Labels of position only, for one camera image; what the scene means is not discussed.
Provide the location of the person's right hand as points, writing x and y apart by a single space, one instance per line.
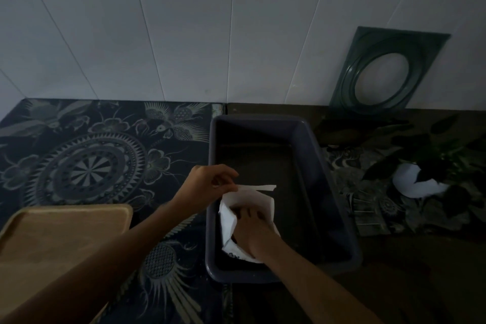
253 232

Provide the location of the person's left hand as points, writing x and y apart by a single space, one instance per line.
201 187

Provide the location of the person's left fingers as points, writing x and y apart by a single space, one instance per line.
224 177

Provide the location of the person's right fingers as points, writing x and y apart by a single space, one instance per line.
248 213

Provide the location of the white paper bag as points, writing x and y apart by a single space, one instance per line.
246 202

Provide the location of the person's left forearm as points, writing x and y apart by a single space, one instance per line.
91 270

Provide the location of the person's right forearm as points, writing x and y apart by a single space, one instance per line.
319 289

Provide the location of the dark blue plastic tub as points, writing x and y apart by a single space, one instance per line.
283 198

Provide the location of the dark floral patterned tablecloth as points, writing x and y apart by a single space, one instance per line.
106 168

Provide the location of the white plant pot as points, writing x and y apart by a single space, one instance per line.
410 183

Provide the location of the wooden tray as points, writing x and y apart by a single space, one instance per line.
45 251

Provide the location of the potted plant with dark leaves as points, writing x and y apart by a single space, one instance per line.
436 156

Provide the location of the green frame with round hole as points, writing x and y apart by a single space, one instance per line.
383 69

